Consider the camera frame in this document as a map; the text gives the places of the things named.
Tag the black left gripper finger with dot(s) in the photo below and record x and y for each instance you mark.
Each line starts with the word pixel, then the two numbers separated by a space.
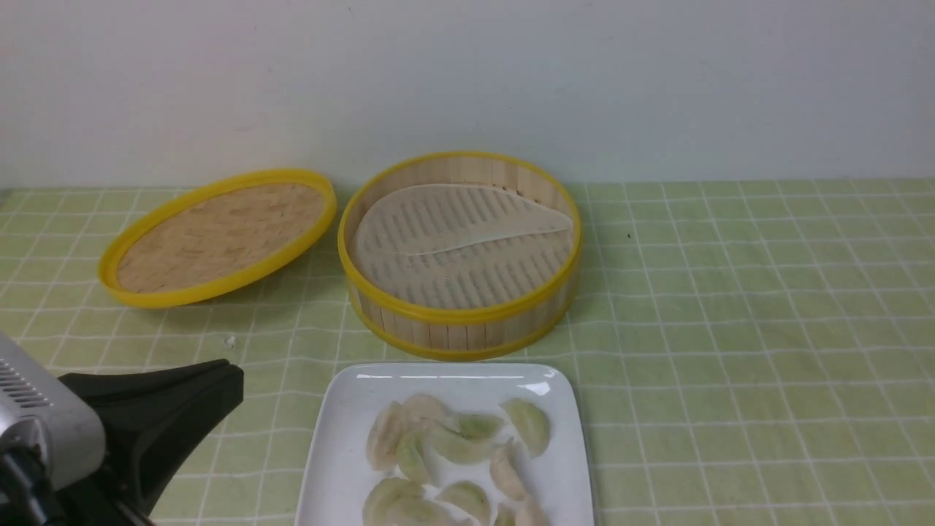
pixel 152 423

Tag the pale dumpling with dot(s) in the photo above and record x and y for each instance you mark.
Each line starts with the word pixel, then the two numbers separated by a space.
pixel 385 435
pixel 424 409
pixel 504 474

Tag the small green dumpling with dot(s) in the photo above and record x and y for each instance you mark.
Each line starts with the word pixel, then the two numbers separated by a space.
pixel 411 459

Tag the white square plate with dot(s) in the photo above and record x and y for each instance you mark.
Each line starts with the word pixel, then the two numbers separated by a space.
pixel 338 476

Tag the yellow bamboo steamer lid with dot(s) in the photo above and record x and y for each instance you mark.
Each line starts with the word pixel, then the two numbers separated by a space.
pixel 218 238

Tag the yellow bamboo steamer basket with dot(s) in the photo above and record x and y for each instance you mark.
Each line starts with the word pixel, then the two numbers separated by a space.
pixel 462 335

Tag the green checked tablecloth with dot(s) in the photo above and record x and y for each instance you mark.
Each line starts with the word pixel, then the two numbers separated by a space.
pixel 743 353

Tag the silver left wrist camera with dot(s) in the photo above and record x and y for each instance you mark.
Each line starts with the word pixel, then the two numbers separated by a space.
pixel 44 418

